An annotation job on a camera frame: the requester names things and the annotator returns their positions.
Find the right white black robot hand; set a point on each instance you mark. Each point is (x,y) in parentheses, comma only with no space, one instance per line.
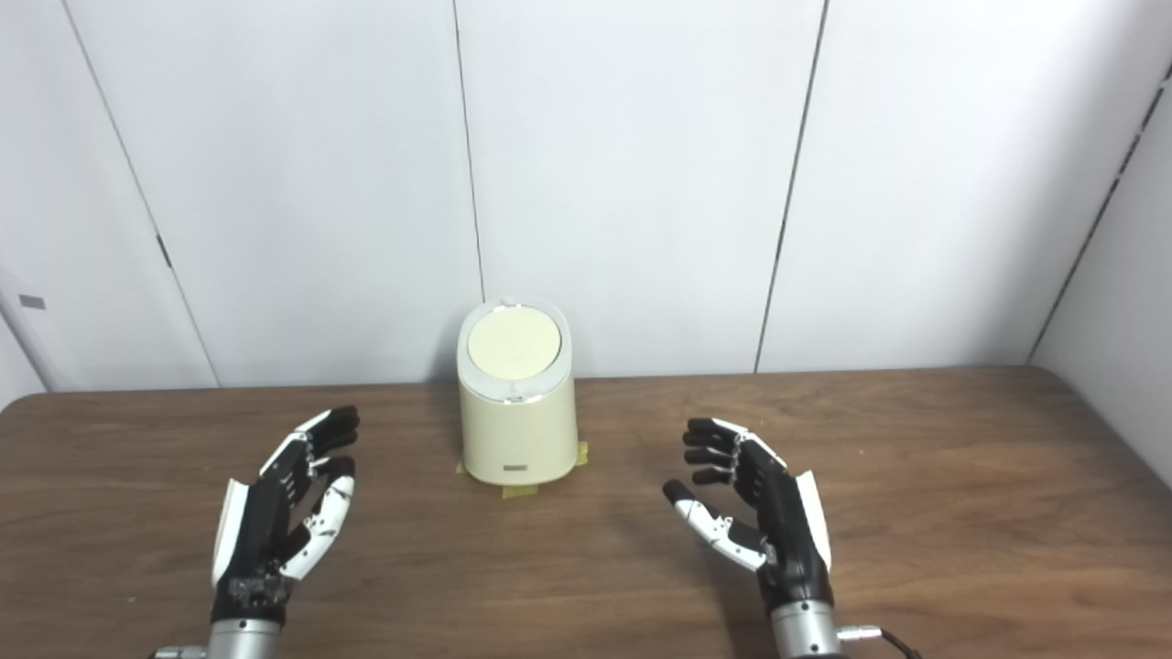
(792,540)

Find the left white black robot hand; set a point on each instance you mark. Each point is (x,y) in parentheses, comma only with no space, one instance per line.
(252,540)

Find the cream round bin lid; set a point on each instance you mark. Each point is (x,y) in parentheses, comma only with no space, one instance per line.
(514,343)

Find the cream-colored bin body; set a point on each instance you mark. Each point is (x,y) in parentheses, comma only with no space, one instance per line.
(519,435)

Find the yellow tape piece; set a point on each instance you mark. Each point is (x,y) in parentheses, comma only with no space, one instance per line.
(581,453)
(521,491)

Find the dark wall panel hinge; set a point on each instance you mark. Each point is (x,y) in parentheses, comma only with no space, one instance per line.
(164,251)

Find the small grey wall label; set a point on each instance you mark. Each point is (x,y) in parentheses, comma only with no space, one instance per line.
(32,302)

